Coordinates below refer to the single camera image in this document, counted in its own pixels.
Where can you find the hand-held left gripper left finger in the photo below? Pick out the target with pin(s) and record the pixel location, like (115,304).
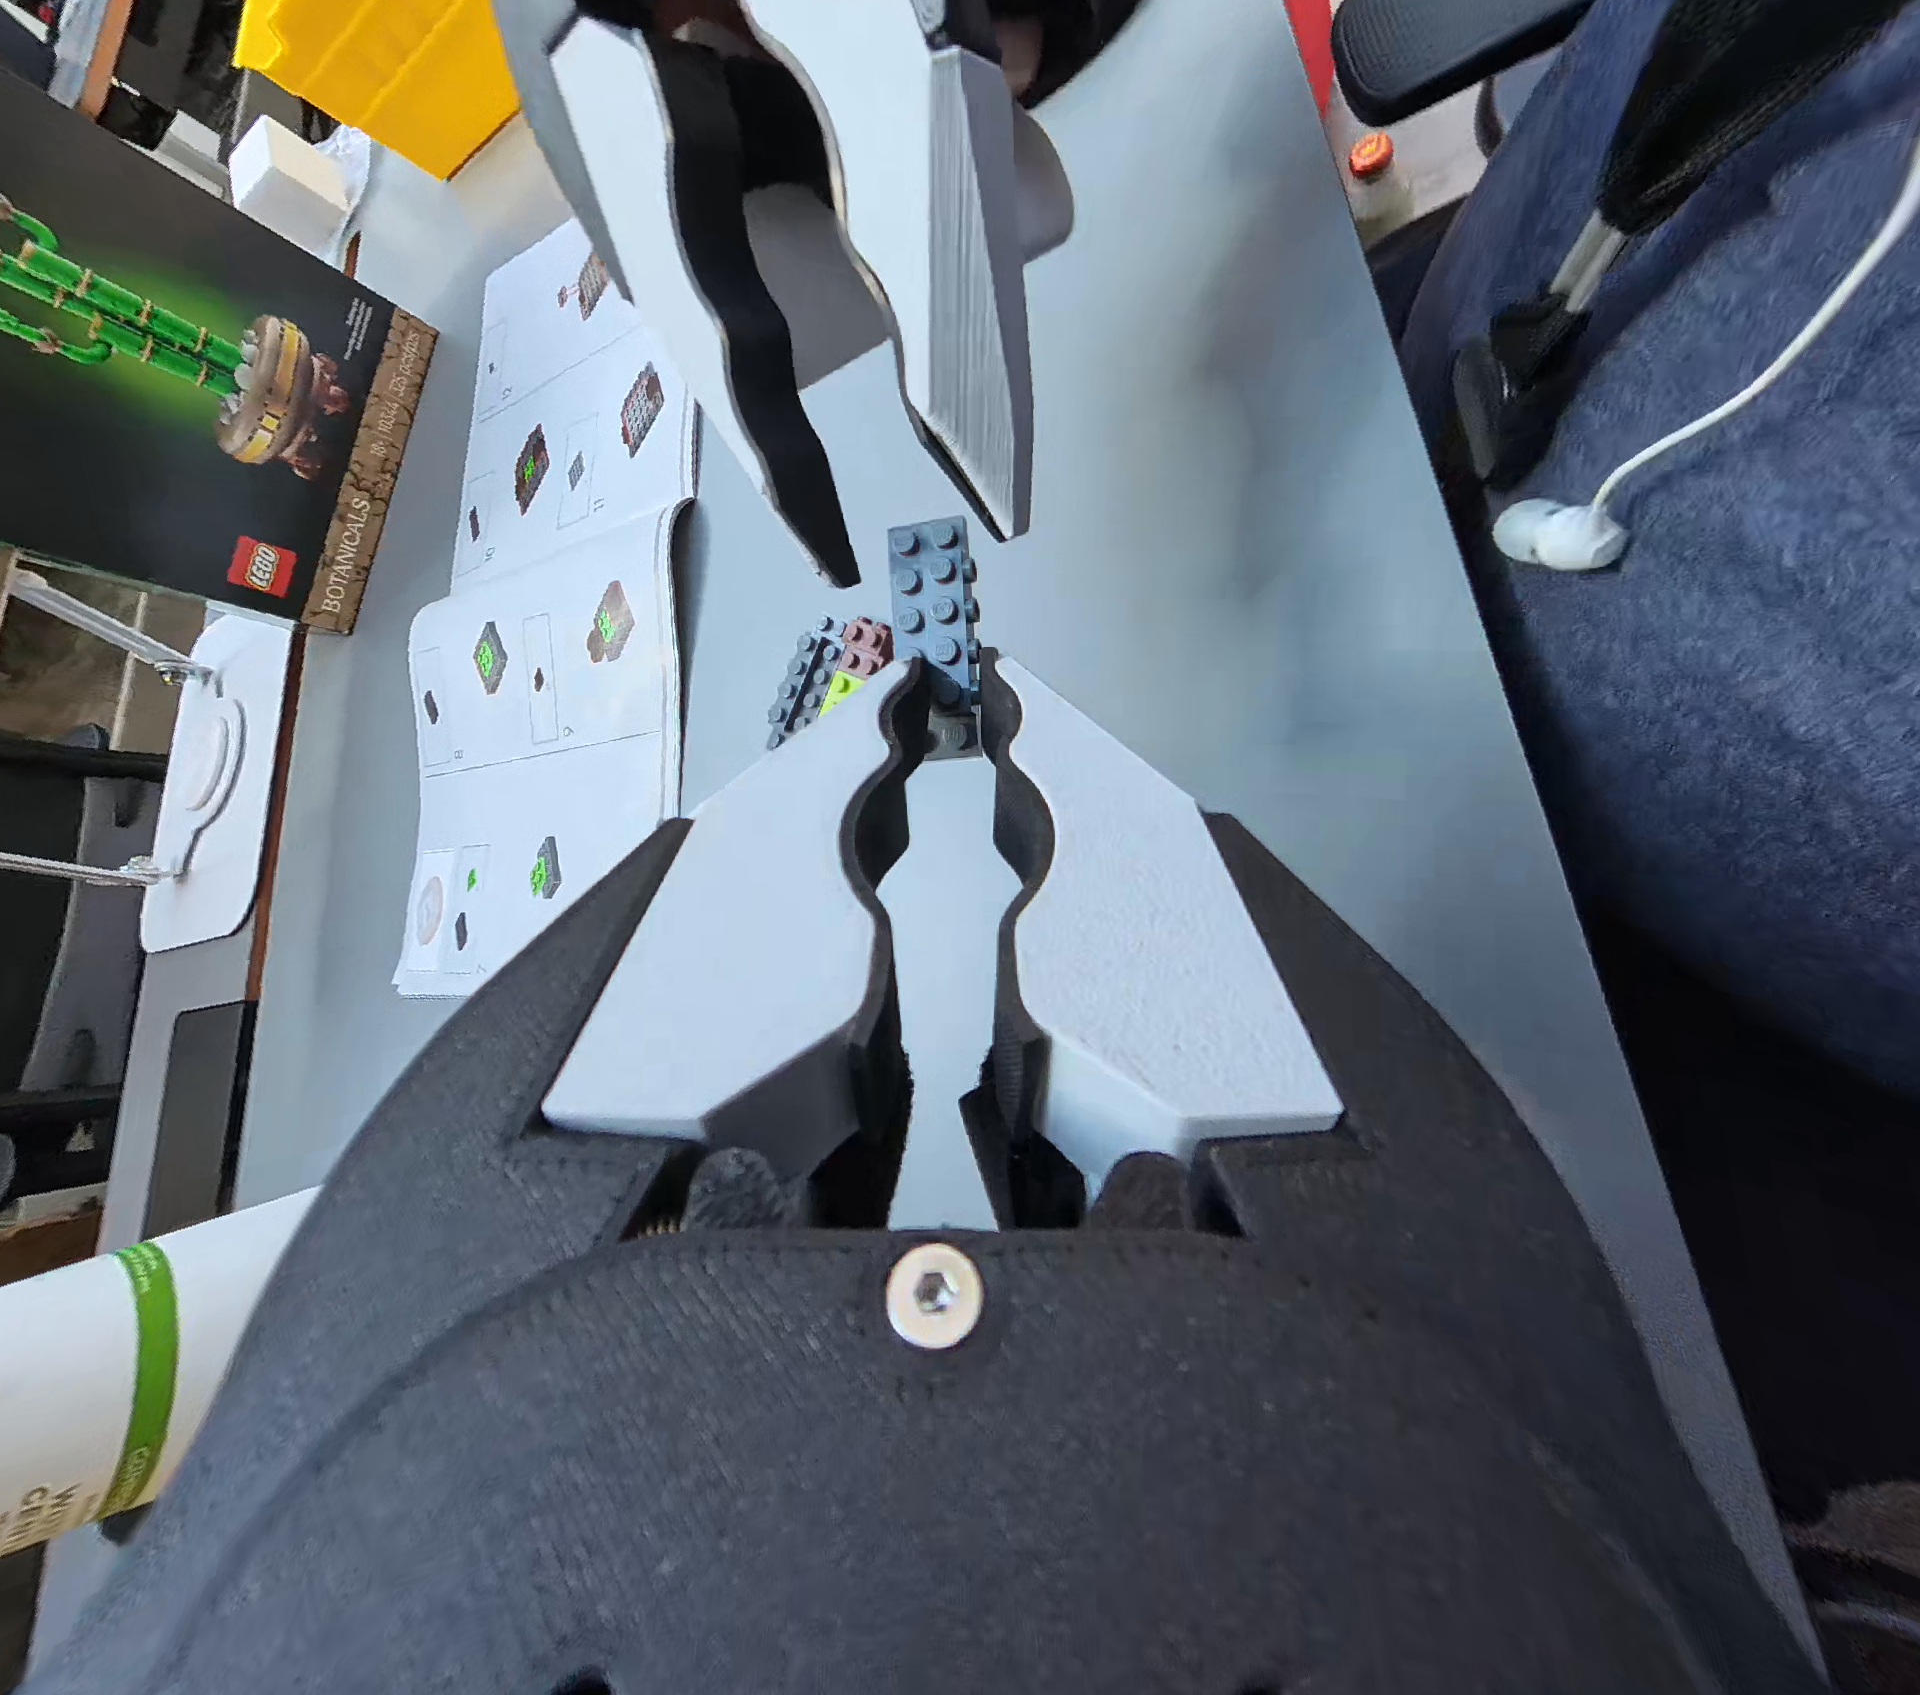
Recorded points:
(722,960)

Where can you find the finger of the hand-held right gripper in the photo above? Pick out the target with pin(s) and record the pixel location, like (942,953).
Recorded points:
(632,181)
(982,284)

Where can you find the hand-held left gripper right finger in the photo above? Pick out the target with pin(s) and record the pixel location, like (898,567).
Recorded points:
(1163,960)

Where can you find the brown lime grey lego assembly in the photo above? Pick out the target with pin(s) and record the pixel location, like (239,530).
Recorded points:
(834,682)

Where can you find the dark grey lego plate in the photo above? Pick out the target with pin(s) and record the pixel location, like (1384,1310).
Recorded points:
(932,592)

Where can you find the grey desk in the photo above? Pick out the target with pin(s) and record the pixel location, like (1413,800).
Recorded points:
(1273,525)

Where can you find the person's right hand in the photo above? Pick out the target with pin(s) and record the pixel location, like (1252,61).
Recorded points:
(1029,54)

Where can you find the white instruction booklet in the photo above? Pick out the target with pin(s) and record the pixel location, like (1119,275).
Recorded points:
(575,677)

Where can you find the white small box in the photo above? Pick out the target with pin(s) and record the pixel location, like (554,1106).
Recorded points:
(298,187)

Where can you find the orange capped bottle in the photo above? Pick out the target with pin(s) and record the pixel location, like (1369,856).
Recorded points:
(1374,163)

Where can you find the black lego set box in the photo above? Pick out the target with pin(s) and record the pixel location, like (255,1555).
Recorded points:
(166,407)

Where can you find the white charger stand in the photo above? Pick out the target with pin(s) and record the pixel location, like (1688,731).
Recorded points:
(215,778)

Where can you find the dark grey laptop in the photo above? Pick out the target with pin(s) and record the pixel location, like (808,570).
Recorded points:
(204,1109)

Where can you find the person's blue clothing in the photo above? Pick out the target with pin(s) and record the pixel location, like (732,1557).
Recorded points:
(1726,705)

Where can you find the white paper cup green band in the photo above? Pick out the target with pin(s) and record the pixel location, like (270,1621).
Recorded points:
(76,1365)

